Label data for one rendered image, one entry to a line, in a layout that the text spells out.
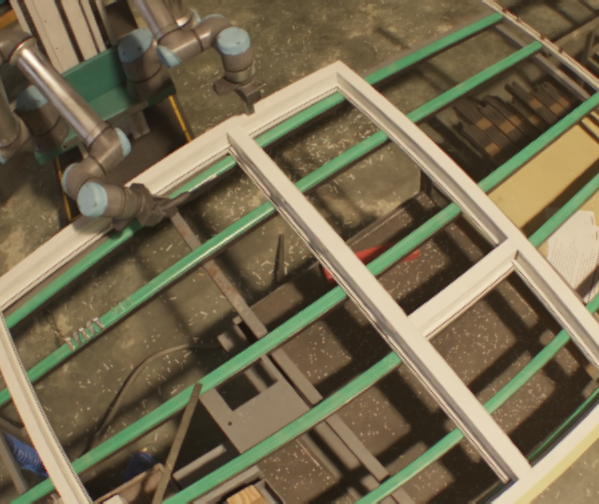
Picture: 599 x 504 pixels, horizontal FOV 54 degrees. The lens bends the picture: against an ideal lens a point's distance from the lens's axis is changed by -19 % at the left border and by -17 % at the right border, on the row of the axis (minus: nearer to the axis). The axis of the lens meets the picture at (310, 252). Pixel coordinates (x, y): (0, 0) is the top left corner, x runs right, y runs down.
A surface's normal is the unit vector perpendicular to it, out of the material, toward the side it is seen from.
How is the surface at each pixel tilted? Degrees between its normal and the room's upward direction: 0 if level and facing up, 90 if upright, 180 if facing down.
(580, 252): 0
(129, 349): 0
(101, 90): 90
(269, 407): 0
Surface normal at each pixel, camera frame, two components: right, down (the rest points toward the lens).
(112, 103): -0.09, -0.50
